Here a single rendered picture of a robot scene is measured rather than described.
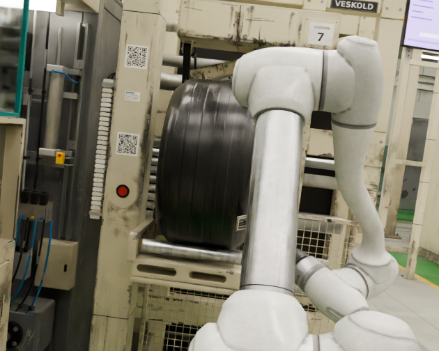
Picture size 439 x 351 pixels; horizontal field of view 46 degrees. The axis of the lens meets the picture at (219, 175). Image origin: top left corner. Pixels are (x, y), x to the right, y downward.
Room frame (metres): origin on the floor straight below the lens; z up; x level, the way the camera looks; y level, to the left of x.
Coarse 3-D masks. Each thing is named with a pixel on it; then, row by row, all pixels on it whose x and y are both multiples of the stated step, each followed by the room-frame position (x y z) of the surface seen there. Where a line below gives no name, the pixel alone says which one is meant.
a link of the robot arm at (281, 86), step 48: (288, 48) 1.13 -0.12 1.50; (240, 96) 1.13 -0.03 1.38; (288, 96) 1.06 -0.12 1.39; (288, 144) 1.03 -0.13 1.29; (288, 192) 0.98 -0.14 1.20; (288, 240) 0.93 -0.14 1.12; (240, 288) 0.91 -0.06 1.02; (288, 288) 0.90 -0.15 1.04; (240, 336) 0.82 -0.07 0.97; (288, 336) 0.82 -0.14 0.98
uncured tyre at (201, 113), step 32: (192, 96) 1.60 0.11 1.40; (224, 96) 1.61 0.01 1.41; (192, 128) 1.53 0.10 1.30; (224, 128) 1.53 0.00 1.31; (160, 160) 1.54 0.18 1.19; (192, 160) 1.51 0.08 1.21; (224, 160) 1.50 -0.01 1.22; (160, 192) 1.55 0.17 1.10; (192, 192) 1.51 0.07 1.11; (224, 192) 1.50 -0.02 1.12; (160, 224) 1.62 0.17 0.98; (192, 224) 1.56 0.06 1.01; (224, 224) 1.55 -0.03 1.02
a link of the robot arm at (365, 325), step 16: (352, 320) 0.83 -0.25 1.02; (368, 320) 0.81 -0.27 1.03; (384, 320) 0.83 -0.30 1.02; (400, 320) 0.84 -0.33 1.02; (320, 336) 0.85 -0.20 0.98; (336, 336) 0.82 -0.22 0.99; (352, 336) 0.80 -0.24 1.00; (368, 336) 0.79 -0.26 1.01; (384, 336) 0.78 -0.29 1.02; (400, 336) 0.79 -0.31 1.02
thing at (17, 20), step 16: (0, 0) 1.39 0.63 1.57; (16, 0) 1.48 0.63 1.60; (0, 16) 1.40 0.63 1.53; (16, 16) 1.49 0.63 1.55; (0, 32) 1.41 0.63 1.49; (16, 32) 1.50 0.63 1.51; (0, 48) 1.41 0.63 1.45; (16, 48) 1.50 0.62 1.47; (0, 64) 1.42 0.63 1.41; (16, 64) 1.51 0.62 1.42; (0, 80) 1.43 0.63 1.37; (16, 80) 1.52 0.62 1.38; (0, 96) 1.43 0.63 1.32; (16, 96) 1.53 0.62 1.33; (0, 112) 1.43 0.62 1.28; (16, 112) 1.54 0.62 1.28
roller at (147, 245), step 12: (144, 240) 1.65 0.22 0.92; (156, 240) 1.65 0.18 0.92; (156, 252) 1.64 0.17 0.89; (168, 252) 1.64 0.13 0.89; (180, 252) 1.63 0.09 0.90; (192, 252) 1.63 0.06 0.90; (204, 252) 1.63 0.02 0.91; (216, 252) 1.63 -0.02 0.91; (228, 252) 1.63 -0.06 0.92; (240, 252) 1.64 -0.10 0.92
